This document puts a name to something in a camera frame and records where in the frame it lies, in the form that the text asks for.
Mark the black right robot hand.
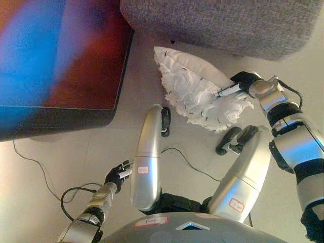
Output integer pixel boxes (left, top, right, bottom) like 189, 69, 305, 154
215, 71, 262, 99

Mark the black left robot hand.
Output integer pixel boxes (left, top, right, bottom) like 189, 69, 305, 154
104, 159, 134, 194

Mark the white ruffled pillow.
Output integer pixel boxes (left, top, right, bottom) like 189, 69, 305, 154
153, 46, 255, 134

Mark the grey fabric armchair sofa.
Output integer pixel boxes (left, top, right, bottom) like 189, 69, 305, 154
119, 0, 321, 62

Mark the silver left robot leg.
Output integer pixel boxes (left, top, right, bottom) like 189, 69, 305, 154
129, 103, 164, 212

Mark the silver robot leg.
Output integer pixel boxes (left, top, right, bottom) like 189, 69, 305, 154
207, 125, 272, 224
129, 103, 164, 212

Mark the black right robot foot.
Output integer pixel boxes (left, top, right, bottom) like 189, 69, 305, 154
215, 127, 242, 155

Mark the black robot foot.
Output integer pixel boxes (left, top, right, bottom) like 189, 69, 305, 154
215, 127, 242, 155
159, 107, 172, 138

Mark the black left robot foot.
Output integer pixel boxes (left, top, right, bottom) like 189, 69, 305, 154
159, 107, 172, 138

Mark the silver robot torso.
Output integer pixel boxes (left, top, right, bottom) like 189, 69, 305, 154
100, 212, 290, 243

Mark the silver right robot leg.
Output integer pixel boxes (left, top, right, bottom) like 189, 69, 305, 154
207, 125, 272, 224

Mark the brown wooden desk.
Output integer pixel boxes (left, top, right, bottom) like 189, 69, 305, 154
0, 0, 135, 143

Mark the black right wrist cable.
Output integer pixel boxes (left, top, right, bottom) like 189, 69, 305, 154
277, 78, 304, 110

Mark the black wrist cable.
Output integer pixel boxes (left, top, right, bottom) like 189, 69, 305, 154
277, 78, 304, 110
60, 183, 102, 221

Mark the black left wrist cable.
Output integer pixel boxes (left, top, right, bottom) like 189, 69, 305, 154
60, 183, 102, 221

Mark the thin dark floor cable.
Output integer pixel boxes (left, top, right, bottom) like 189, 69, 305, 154
161, 147, 222, 182
13, 140, 76, 205

